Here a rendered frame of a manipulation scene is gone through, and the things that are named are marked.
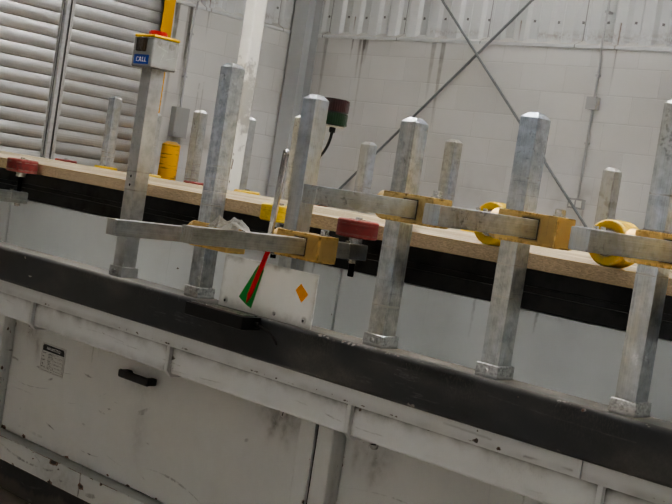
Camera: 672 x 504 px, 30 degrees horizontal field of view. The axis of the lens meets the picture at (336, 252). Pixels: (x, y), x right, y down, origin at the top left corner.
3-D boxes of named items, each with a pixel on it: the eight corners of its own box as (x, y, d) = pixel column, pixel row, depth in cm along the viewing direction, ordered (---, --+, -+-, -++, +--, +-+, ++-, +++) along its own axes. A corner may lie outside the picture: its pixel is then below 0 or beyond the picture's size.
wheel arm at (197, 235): (190, 249, 210) (194, 224, 210) (178, 246, 213) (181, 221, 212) (365, 265, 242) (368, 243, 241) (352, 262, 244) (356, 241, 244)
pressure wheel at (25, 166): (7, 198, 334) (13, 155, 333) (36, 203, 334) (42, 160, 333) (-3, 198, 326) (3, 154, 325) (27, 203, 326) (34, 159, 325)
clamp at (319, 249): (316, 263, 227) (320, 235, 227) (266, 252, 237) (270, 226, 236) (337, 265, 231) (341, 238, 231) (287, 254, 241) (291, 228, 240)
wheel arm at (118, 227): (114, 240, 229) (118, 217, 229) (104, 237, 232) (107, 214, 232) (285, 256, 261) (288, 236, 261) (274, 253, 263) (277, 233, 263)
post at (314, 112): (277, 350, 234) (317, 94, 231) (265, 346, 236) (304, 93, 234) (291, 350, 236) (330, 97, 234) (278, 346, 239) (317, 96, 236)
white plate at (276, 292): (309, 329, 227) (317, 275, 226) (217, 304, 245) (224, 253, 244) (311, 329, 227) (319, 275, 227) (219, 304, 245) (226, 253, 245)
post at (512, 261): (490, 412, 199) (539, 112, 197) (473, 407, 201) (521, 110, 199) (503, 411, 202) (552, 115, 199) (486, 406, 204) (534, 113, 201)
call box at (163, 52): (149, 70, 264) (155, 33, 263) (129, 69, 269) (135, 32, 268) (175, 76, 269) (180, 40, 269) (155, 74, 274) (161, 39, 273)
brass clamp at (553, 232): (551, 248, 192) (556, 216, 191) (481, 236, 201) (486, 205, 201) (573, 251, 196) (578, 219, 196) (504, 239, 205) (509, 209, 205)
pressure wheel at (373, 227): (350, 278, 236) (360, 218, 235) (321, 272, 241) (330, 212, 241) (379, 280, 241) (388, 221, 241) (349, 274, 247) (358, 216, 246)
